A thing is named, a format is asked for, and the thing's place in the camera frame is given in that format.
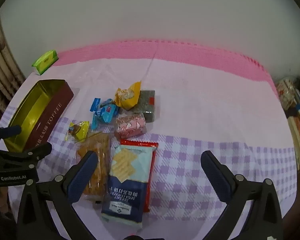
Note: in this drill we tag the grey packet with red label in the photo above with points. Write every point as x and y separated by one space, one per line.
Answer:
148 106

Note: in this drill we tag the pink purple checked sheet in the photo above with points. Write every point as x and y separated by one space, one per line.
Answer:
202 105

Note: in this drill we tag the blue cracker packet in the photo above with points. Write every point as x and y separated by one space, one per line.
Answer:
125 187

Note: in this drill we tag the blue candy packet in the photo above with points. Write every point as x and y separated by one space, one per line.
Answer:
96 122
108 111

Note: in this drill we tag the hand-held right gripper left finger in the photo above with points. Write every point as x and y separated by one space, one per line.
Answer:
83 177

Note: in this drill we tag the brown toffee box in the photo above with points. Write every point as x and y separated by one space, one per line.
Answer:
52 112

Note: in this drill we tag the small yellow candy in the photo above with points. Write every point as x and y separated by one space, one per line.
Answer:
78 130

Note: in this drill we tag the red snack packet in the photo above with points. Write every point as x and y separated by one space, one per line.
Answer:
151 175

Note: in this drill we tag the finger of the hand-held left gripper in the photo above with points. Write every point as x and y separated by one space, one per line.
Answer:
10 131
37 152

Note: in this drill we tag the orange snack packet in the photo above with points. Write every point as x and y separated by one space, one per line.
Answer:
127 97

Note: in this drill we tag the pink white snack packet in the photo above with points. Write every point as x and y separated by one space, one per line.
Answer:
131 127

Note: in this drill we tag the beige striped curtain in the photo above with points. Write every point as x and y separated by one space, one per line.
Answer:
1 52

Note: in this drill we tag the green tissue packet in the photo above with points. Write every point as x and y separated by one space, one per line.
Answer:
45 61

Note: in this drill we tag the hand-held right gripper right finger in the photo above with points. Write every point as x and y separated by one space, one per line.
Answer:
215 177

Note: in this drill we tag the brown bread in clear wrapper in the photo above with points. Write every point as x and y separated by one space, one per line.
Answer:
100 155

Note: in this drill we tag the floral patterned jar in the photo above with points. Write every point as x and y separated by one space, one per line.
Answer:
286 95

